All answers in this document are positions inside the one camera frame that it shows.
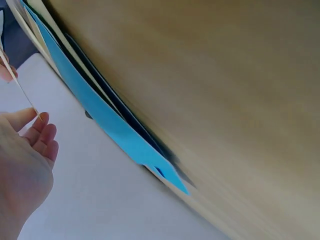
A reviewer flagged person's left hand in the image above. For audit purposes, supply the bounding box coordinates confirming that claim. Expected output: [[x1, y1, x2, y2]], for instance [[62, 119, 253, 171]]
[[0, 107, 60, 240]]

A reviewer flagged person's right hand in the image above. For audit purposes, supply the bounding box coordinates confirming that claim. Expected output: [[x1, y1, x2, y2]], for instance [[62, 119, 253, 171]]
[[0, 53, 19, 83]]

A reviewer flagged light blue paper sheet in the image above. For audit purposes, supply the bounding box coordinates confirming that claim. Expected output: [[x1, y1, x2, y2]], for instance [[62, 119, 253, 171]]
[[20, 0, 191, 196]]

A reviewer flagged dark blue paper sheet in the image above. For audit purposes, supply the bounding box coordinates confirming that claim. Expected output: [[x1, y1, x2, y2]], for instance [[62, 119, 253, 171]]
[[64, 32, 181, 165]]

